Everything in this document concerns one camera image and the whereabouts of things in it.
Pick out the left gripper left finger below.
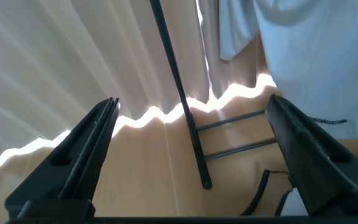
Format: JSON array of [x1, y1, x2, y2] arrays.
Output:
[[4, 96, 121, 219]]

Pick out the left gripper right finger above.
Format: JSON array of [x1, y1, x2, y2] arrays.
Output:
[[265, 93, 358, 218]]

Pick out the pale grey shorts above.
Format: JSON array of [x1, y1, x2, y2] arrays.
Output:
[[218, 0, 358, 140]]

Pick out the black clothes rack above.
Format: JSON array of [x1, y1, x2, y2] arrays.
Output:
[[149, 0, 358, 190]]

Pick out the beige curtain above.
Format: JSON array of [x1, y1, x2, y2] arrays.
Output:
[[0, 0, 278, 166]]

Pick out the black cable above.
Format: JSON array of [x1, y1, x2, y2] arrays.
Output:
[[240, 169, 291, 217]]

